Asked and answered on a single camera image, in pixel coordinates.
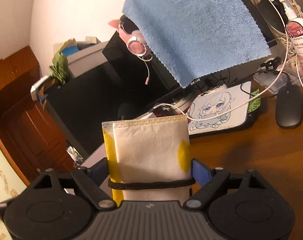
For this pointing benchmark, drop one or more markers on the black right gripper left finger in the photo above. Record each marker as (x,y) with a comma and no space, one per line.
(89,180)

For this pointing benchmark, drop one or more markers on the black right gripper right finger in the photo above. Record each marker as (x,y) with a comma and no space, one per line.
(212,183)

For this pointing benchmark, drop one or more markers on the black elastic hair band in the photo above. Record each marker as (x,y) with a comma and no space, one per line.
(152,185)

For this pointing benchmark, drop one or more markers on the white yellow woven bag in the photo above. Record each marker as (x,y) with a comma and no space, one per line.
(148,150)

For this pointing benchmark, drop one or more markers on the anime girl mouse pad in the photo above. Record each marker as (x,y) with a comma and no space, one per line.
(219,110)

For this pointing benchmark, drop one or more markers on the black desktop computer tower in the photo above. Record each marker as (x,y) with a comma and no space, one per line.
(101,94)

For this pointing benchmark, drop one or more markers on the brown wooden cabinet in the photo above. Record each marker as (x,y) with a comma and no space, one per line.
(29,138)

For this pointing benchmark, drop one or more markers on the black computer mouse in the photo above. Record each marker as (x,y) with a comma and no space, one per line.
(289,107)

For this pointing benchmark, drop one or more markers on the green crumpled cloth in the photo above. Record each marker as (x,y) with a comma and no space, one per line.
(59,68)

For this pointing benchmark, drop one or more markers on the grey cardboard box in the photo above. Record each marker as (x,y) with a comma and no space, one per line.
(82,56)

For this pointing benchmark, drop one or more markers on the black computer monitor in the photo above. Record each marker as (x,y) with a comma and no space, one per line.
(191,55)

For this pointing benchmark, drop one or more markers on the pink cat ear headset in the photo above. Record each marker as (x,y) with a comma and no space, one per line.
(135,43)

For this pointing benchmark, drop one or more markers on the blue microfiber cloth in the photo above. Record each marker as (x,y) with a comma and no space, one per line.
(194,30)

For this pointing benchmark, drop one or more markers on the white pink lotion pump bottle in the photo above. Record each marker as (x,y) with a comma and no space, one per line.
(294,28)

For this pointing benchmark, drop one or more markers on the round rope framed mirror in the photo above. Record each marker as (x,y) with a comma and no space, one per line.
(270,9)

